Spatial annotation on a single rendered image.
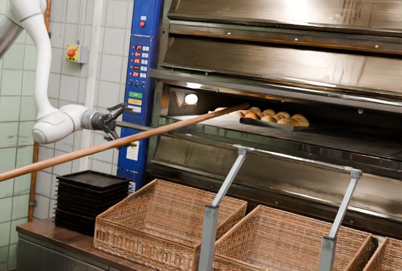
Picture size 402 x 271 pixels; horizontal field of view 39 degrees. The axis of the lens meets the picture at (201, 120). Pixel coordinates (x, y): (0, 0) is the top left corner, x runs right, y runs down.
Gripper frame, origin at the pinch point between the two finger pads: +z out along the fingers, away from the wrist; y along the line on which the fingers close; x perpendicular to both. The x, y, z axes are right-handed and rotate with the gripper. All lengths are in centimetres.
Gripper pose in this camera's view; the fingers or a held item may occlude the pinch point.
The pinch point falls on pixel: (134, 128)
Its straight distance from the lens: 239.8
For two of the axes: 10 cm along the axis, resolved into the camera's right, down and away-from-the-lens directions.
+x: -5.2, 0.3, -8.5
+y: -1.2, 9.9, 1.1
